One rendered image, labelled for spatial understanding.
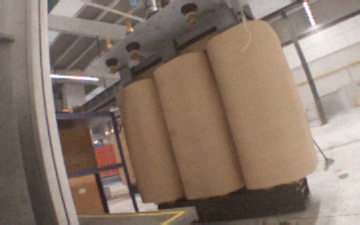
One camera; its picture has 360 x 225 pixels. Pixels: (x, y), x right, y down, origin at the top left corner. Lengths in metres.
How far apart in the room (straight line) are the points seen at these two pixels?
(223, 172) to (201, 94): 0.47
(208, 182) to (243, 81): 0.61
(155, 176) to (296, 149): 0.95
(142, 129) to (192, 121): 0.42
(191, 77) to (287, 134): 0.65
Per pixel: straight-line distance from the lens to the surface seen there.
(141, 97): 1.76
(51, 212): 0.69
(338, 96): 13.21
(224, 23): 1.46
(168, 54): 1.65
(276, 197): 1.48
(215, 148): 1.43
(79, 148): 1.65
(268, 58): 1.32
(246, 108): 1.30
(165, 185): 1.71
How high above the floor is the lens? 0.50
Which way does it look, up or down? 11 degrees up
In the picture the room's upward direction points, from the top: 15 degrees counter-clockwise
